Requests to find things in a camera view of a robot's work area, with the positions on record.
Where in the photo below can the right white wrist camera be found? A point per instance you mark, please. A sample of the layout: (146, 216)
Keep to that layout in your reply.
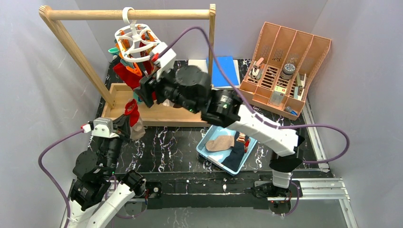
(164, 58)

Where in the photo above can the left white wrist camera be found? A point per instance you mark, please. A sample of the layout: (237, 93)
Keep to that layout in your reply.
(100, 127)

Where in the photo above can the beige sock in basket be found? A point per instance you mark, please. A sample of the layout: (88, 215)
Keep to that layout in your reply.
(221, 143)

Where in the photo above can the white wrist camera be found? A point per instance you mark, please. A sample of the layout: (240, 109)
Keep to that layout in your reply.
(164, 58)
(100, 127)

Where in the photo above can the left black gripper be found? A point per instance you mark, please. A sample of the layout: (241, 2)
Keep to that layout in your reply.
(119, 130)

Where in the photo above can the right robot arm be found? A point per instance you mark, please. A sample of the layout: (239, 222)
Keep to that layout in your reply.
(190, 88)

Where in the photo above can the white sock hanger with clips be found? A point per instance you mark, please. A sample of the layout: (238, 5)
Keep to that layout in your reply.
(134, 43)

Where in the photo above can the pink desk file organizer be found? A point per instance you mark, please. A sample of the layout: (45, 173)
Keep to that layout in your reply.
(279, 45)

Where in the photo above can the long red hanging sock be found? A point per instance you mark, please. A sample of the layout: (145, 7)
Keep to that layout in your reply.
(130, 76)

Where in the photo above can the grey round tin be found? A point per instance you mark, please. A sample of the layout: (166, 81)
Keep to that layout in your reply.
(288, 71)

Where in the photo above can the wooden clothes rack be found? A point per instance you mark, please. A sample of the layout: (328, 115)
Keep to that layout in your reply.
(117, 96)

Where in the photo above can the light blue plastic basket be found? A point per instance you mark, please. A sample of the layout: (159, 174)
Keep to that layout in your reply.
(217, 158)

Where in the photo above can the blue folder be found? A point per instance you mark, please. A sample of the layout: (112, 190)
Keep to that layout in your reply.
(230, 68)

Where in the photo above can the metal base rail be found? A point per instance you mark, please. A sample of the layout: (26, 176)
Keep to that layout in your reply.
(209, 193)

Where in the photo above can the white board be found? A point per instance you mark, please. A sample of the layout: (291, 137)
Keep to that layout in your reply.
(202, 64)

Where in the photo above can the white small box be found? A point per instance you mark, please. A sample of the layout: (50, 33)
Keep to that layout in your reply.
(278, 95)

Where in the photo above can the stapler in organizer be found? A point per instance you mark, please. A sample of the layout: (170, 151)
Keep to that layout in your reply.
(256, 69)

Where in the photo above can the navy sock in basket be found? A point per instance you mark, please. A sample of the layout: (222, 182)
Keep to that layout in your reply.
(241, 145)

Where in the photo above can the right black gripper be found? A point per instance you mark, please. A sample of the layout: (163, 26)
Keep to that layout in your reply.
(146, 89)

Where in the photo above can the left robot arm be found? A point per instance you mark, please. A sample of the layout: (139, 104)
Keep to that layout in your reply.
(97, 195)

